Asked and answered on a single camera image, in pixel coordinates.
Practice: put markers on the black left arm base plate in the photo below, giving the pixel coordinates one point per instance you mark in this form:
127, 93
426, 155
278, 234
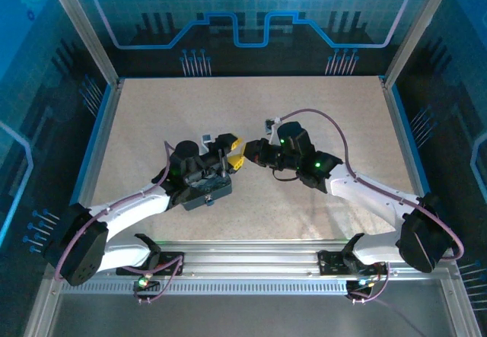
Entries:
171, 262

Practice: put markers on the base led board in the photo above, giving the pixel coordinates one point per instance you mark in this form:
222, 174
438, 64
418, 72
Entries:
361, 284
144, 283

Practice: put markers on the aluminium frame post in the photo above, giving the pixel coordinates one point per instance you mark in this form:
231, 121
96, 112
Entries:
416, 25
81, 25

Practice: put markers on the starry night print box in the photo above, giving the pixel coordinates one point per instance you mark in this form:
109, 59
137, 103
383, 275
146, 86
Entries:
213, 192

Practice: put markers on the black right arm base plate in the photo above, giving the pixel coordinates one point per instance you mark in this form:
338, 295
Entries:
331, 262

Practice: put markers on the right base LED board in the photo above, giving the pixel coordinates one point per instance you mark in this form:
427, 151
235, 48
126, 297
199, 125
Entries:
361, 284

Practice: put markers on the aluminium table side rail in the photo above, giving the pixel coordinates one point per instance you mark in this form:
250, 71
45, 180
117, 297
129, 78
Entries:
403, 139
100, 139

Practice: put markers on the left base LED board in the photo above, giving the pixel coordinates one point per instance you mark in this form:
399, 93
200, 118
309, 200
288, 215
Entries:
144, 283

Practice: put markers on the aluminium mounting rail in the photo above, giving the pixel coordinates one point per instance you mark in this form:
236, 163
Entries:
251, 257

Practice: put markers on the small silver padlock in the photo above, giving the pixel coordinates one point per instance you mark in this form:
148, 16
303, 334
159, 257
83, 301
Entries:
208, 200

